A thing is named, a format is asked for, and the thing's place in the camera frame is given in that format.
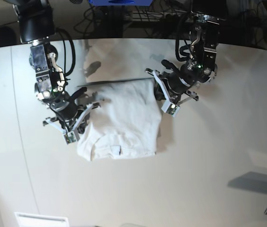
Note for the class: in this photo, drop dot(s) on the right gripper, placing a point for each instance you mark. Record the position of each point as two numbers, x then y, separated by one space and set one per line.
67 109

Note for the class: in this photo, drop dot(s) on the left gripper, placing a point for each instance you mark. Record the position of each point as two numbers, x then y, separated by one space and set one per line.
179 81

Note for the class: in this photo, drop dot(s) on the white T-shirt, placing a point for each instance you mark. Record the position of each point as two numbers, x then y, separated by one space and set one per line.
125 125

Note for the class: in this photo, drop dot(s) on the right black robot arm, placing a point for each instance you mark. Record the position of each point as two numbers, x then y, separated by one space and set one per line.
35 19

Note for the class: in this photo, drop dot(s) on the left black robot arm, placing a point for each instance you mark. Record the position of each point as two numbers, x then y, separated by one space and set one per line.
197 37

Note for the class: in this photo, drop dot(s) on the white paper sheet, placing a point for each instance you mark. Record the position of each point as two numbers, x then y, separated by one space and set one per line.
34 220

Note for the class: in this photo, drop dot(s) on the blue box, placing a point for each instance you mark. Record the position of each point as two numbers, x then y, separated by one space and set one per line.
120 2

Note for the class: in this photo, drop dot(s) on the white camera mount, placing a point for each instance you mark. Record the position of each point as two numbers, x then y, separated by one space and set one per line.
166 97
69 131

